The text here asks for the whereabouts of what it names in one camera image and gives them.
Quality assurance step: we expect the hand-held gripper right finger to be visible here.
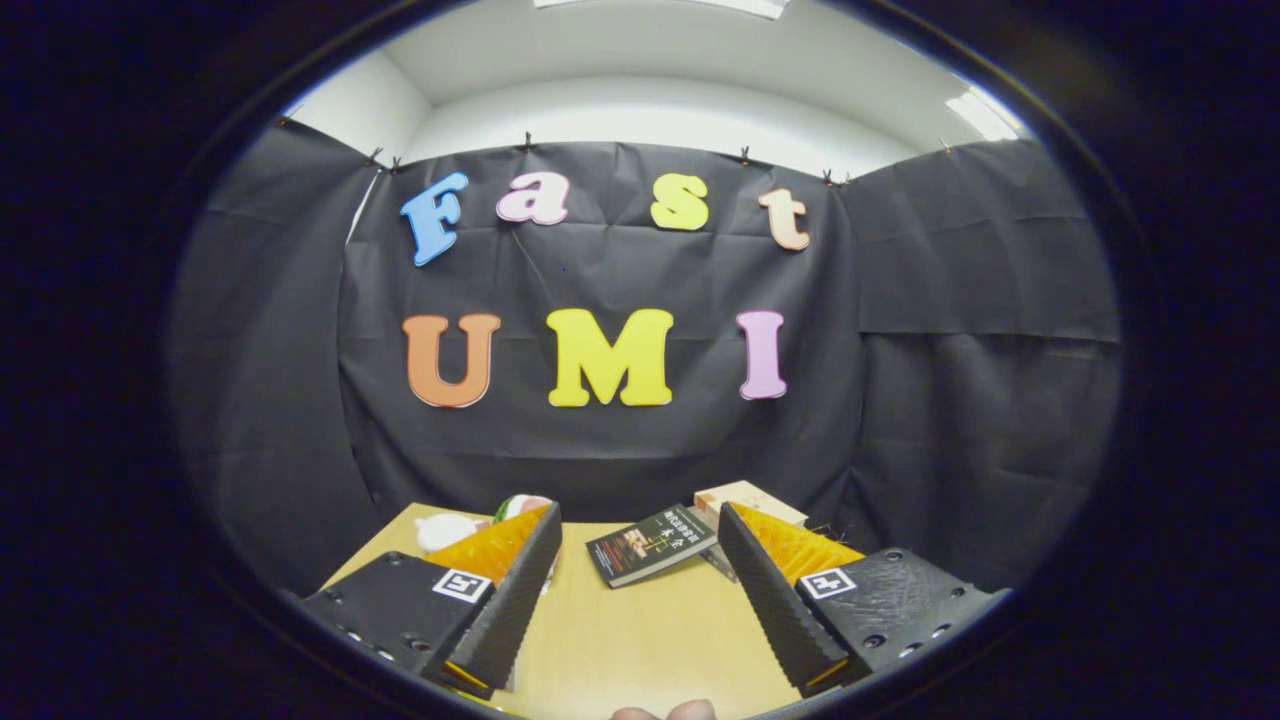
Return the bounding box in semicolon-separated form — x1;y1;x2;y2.
717;503;1011;699

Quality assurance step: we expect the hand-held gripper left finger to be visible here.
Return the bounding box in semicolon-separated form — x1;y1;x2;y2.
302;502;563;699

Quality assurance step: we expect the white plush toy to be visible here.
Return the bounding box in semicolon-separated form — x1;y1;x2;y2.
415;513;483;554

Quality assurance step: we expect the beige book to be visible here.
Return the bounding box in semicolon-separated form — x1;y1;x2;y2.
695;481;809;528

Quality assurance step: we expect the black book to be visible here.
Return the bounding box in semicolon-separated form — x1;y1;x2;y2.
585;503;718;589

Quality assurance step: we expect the ceiling light panel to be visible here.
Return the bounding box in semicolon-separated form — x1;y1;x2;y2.
945;88;1023;143
535;0;791;21

